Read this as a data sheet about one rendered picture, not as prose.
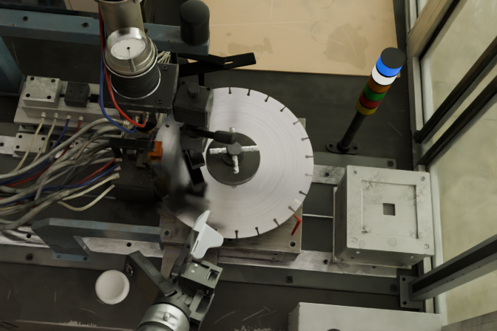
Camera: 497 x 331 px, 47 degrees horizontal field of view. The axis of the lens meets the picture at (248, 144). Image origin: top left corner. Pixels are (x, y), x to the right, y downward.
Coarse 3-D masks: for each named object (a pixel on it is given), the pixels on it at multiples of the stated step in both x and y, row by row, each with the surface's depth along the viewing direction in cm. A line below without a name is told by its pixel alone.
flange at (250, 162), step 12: (216, 144) 116; (240, 144) 116; (252, 144) 117; (216, 156) 115; (240, 156) 114; (252, 156) 116; (216, 168) 114; (228, 168) 114; (240, 168) 114; (252, 168) 115; (228, 180) 113; (240, 180) 114
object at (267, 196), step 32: (224, 96) 122; (256, 96) 122; (160, 128) 118; (224, 128) 119; (256, 128) 119; (288, 128) 120; (160, 160) 115; (288, 160) 117; (160, 192) 112; (192, 192) 113; (224, 192) 113; (256, 192) 114; (288, 192) 114; (192, 224) 110; (224, 224) 111; (256, 224) 111
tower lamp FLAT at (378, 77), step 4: (372, 72) 109; (376, 72) 107; (372, 76) 109; (376, 76) 107; (380, 76) 107; (384, 76) 106; (376, 80) 108; (380, 80) 108; (384, 80) 107; (388, 80) 107; (392, 80) 107; (380, 84) 109; (384, 84) 108; (388, 84) 109
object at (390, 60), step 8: (392, 48) 105; (384, 56) 104; (392, 56) 104; (400, 56) 104; (376, 64) 106; (384, 64) 103; (392, 64) 103; (400, 64) 103; (384, 72) 105; (392, 72) 105
